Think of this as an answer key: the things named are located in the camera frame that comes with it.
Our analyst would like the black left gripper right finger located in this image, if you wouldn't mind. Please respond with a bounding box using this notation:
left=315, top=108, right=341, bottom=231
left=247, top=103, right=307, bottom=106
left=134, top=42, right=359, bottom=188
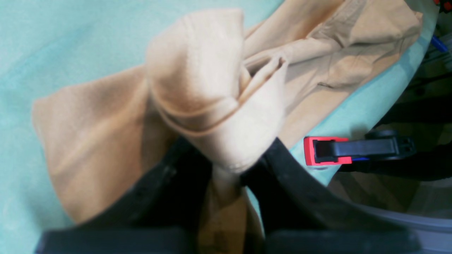
left=242, top=138, right=422, bottom=254

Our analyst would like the green table cloth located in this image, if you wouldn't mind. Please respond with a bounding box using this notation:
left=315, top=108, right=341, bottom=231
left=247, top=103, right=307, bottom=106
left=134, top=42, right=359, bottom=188
left=1, top=0, right=436, bottom=254

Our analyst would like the blue handled red clamp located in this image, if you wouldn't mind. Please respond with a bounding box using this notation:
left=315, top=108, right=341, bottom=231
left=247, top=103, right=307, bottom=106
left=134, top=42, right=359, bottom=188
left=303, top=130, right=416, bottom=166

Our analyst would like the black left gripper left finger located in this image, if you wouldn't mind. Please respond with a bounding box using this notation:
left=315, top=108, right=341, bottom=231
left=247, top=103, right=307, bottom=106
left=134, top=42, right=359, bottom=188
left=35, top=138, right=212, bottom=254

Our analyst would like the tan T-shirt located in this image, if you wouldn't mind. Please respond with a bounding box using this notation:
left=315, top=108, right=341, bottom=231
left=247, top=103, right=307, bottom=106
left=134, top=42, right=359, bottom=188
left=32, top=0, right=422, bottom=254

